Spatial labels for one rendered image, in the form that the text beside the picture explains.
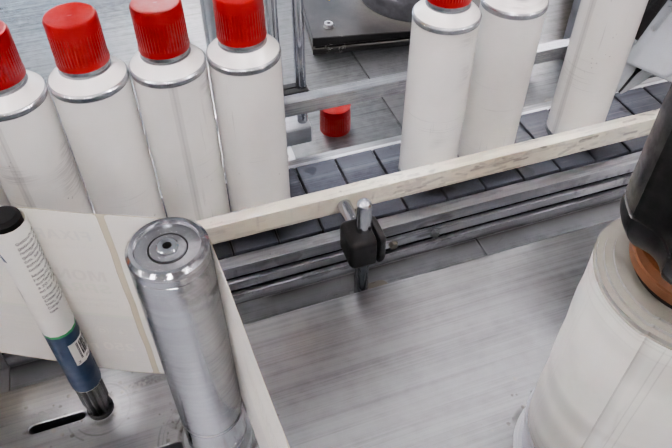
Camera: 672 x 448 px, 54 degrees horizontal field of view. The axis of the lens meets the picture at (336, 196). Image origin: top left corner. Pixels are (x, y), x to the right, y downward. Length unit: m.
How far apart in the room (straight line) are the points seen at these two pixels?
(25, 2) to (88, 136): 0.60
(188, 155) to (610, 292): 0.30
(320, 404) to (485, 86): 0.28
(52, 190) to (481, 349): 0.32
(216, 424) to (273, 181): 0.20
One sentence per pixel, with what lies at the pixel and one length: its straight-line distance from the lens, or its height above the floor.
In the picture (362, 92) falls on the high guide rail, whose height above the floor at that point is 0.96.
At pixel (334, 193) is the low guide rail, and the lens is 0.54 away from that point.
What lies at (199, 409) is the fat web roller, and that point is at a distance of 0.39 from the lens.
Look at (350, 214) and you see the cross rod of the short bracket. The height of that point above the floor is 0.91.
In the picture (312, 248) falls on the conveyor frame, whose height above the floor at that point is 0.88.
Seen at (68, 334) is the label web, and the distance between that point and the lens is 0.41.
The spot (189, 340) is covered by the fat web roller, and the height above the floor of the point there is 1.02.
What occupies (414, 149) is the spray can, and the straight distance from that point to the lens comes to 0.57.
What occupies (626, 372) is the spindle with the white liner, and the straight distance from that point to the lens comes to 0.33.
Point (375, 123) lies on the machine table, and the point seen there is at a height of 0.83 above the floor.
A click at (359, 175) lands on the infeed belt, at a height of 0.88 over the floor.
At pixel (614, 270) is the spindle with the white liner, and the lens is 0.32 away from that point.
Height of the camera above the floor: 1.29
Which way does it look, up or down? 45 degrees down
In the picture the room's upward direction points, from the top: straight up
